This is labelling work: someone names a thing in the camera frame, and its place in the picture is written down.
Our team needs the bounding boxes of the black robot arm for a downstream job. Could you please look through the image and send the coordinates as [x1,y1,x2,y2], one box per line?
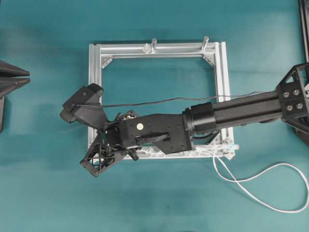
[81,63,309,177]

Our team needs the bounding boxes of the white cable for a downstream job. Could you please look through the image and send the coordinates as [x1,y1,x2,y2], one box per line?
[205,142,309,213]

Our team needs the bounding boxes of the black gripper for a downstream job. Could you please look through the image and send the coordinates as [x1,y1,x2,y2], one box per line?
[80,112,194,177]

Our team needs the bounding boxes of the aluminium pin mid rail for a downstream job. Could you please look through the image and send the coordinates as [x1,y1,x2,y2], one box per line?
[151,38,157,53]

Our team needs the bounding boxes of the aluminium pin near corner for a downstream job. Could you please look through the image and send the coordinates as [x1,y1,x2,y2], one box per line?
[201,36,209,51]

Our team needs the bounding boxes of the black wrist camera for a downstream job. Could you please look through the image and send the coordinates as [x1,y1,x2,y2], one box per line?
[60,83,108,130]

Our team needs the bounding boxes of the clear plastic cable clip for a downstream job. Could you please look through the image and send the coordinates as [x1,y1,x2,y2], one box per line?
[142,43,152,54]

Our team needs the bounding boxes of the thin black camera cable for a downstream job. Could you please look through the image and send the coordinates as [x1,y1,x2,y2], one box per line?
[72,91,276,108]

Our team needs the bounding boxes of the aluminium extrusion frame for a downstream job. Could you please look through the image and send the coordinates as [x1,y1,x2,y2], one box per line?
[87,41,235,160]

